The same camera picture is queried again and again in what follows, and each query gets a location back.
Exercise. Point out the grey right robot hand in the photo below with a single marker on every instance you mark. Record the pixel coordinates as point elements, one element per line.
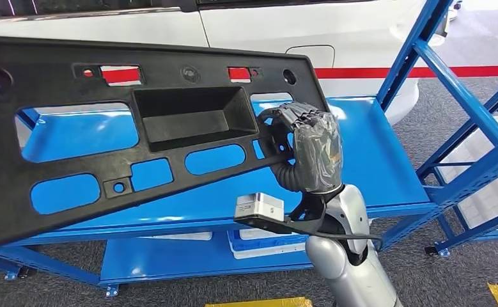
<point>318,152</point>

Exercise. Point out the black plastic panel part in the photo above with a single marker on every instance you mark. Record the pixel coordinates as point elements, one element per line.
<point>3,178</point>

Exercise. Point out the blue metal shelf rack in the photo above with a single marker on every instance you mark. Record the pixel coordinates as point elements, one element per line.
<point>375,169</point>
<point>464,237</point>

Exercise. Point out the blue plastic bin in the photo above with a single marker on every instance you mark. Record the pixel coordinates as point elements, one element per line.
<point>236,241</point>

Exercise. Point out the white car with red stripe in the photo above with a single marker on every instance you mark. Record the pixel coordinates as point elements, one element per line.
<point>274,29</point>

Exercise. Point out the white plastic bin stack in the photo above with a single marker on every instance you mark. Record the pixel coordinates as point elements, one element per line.
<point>486,199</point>

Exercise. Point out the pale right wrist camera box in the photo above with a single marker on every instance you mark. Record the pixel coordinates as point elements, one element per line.
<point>259,206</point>

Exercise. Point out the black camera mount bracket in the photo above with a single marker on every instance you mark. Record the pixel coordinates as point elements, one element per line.
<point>270,225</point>

